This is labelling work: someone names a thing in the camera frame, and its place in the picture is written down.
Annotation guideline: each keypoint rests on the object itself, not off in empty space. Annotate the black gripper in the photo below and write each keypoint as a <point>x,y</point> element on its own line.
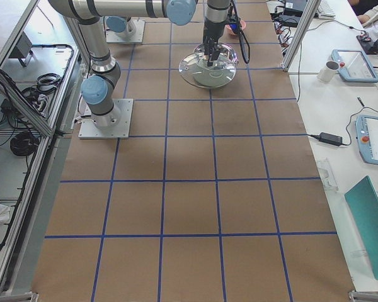
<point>213,30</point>

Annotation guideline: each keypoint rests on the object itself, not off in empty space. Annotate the glass pot lid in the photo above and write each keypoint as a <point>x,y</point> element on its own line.
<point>186,68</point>

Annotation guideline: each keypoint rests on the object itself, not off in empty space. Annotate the white steel cooking pot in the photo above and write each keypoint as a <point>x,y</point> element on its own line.
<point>221,73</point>

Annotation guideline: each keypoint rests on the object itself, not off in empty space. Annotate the pink bowl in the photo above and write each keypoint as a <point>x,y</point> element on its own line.
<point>243,26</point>

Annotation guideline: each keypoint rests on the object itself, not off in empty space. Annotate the white mug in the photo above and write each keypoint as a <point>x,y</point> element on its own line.
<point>326,74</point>

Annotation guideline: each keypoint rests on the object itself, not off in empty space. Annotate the far blue teach pendant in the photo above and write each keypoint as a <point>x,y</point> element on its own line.
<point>354,66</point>

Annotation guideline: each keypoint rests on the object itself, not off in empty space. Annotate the blue teach pendant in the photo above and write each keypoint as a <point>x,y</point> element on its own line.
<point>367,138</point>
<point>354,66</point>

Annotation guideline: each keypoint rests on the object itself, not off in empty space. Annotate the black power adapter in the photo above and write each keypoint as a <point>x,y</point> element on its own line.
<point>330,139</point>

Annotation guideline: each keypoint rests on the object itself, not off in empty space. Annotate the black pen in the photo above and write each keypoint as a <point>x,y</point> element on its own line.
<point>360,101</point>

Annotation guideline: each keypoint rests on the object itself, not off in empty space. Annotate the clear acrylic holder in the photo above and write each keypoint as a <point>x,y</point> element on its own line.
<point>326,175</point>

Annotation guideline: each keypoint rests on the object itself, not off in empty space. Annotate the near blue teach pendant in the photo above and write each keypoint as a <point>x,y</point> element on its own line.
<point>367,138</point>

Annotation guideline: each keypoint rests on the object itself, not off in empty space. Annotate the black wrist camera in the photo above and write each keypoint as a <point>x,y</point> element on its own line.
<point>234,27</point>

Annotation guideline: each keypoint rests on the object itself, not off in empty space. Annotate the aluminium frame post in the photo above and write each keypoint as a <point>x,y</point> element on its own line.
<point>305,21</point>

